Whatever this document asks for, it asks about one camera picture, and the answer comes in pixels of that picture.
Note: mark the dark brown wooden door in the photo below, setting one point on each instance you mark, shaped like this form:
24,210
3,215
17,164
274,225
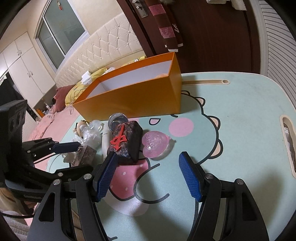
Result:
216,37

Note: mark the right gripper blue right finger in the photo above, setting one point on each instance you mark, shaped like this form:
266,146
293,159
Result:
192,176

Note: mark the round silver tin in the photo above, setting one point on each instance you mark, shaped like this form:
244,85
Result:
115,120

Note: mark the pink heart-shaped jelly toy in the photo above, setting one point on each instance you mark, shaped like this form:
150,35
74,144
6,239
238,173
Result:
156,145

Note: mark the window with grey glass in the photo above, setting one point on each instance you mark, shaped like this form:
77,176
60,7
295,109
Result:
60,32

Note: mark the white tube bottle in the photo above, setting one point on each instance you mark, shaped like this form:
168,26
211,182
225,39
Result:
106,138

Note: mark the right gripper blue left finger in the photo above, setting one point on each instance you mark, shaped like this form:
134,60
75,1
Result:
104,174

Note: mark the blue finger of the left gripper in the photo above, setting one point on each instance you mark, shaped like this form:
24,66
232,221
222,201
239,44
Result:
66,147

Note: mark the dark red pillow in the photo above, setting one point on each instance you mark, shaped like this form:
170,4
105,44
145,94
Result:
60,97

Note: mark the cream tufted headboard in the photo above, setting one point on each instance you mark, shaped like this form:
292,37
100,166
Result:
112,45

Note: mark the brown card deck box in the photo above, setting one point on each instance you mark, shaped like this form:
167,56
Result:
85,155

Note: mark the striped maroon pink scarf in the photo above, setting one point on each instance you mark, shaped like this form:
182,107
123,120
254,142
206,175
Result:
167,25

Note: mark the yellow pillow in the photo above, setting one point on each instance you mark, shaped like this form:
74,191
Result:
79,88

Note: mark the silver door handle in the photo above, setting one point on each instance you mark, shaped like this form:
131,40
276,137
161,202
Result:
140,8

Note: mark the pink bed blanket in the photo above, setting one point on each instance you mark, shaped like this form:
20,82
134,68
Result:
56,125

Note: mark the white wardrobe cabinets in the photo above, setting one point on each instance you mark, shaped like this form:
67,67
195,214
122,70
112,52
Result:
27,70

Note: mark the black box with red character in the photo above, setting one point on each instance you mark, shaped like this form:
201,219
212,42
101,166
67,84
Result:
126,142

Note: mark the clear plastic bag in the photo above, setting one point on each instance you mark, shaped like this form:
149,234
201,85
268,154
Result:
91,135

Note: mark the orange cardboard box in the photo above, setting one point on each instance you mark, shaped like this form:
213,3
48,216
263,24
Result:
145,88

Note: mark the white charger box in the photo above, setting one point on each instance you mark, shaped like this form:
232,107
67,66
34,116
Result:
87,78

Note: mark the white ribbed closet door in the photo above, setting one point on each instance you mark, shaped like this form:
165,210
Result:
277,47

